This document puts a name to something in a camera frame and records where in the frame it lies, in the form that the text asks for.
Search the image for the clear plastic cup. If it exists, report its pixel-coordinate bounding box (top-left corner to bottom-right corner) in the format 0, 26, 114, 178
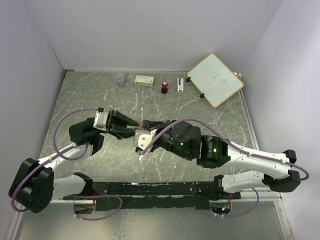
115, 73, 126, 87

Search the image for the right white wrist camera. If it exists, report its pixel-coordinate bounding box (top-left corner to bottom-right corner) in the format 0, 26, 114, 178
133, 129, 157, 152

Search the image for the aluminium rail frame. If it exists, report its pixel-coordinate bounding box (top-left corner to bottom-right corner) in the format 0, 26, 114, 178
17, 72, 283, 203

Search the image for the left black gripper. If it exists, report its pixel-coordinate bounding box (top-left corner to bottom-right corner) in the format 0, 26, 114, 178
94, 108, 142, 140

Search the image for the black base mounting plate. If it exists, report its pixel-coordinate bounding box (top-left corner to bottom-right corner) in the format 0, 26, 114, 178
62, 181, 242, 212

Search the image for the wire keyring with keys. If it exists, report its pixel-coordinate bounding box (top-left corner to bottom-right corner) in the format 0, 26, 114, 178
138, 120, 154, 131

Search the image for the white stapler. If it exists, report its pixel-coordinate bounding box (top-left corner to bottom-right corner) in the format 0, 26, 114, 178
177, 78, 184, 93

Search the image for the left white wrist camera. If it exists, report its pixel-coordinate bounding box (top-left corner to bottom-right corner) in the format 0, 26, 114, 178
93, 111, 109, 131

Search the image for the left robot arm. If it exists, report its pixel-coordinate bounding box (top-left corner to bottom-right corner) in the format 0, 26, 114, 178
8, 107, 146, 213

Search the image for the white green staples box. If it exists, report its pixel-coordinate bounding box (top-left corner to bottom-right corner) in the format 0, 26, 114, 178
134, 75, 154, 87

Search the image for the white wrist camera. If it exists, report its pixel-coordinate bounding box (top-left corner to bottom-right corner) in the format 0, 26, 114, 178
133, 129, 157, 152
93, 111, 109, 131

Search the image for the red black stamp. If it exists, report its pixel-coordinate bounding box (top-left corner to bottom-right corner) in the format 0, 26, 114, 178
161, 81, 168, 94

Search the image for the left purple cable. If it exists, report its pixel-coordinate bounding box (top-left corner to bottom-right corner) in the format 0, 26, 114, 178
11, 106, 123, 221

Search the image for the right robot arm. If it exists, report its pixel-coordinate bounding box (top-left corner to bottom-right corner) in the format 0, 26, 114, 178
135, 118, 303, 199

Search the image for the yellow framed whiteboard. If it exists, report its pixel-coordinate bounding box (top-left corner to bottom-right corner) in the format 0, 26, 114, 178
187, 53, 244, 108

